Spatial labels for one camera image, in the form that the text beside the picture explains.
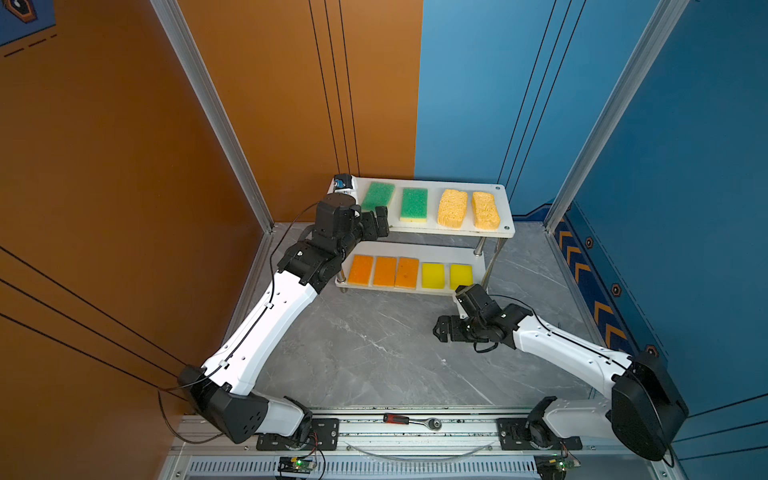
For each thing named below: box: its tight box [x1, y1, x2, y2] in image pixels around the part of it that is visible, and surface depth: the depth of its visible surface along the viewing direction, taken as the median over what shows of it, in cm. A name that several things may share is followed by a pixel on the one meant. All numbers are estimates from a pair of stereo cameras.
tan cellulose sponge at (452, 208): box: [438, 189, 469, 229], surface depth 74 cm
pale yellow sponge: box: [348, 254, 373, 285], surface depth 99 cm
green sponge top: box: [400, 188, 429, 223], surface depth 77 cm
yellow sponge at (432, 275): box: [421, 262, 445, 289], surface depth 98 cm
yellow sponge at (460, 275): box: [449, 264, 473, 291], surface depth 98 cm
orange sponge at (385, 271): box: [374, 256, 397, 287], surface depth 100 cm
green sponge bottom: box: [361, 182, 396, 212], surface depth 81 cm
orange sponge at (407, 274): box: [394, 257, 420, 289], surface depth 98 cm
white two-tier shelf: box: [328, 176, 516, 295], surface depth 81 cm
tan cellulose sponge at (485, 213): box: [472, 192, 500, 231], surface depth 74 cm
